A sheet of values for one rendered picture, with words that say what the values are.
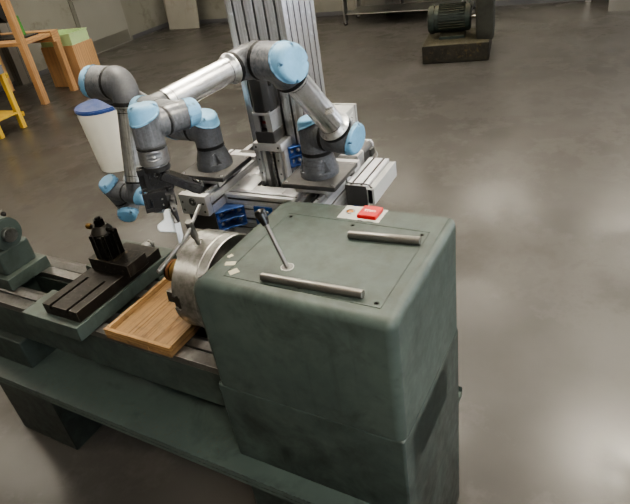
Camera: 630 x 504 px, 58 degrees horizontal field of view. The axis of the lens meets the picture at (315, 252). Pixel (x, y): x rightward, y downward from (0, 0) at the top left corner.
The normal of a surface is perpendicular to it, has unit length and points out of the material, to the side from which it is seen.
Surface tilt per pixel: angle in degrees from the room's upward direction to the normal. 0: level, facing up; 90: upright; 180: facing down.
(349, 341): 90
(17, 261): 90
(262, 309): 90
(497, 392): 0
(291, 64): 84
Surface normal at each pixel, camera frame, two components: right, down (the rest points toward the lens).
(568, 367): -0.14, -0.84
